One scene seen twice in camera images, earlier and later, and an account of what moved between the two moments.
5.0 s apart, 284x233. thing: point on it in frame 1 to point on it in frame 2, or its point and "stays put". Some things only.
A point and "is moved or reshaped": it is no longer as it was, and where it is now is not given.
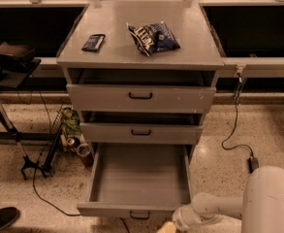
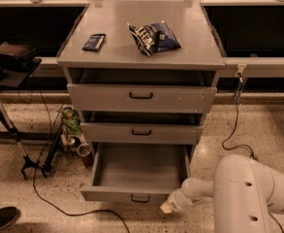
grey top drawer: (141, 89) stays put
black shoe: (1, 218) stays put
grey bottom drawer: (138, 181) is moved or reshaped
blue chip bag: (153, 38) stays put
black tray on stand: (10, 65) stays put
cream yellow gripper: (181, 217) to (176, 199)
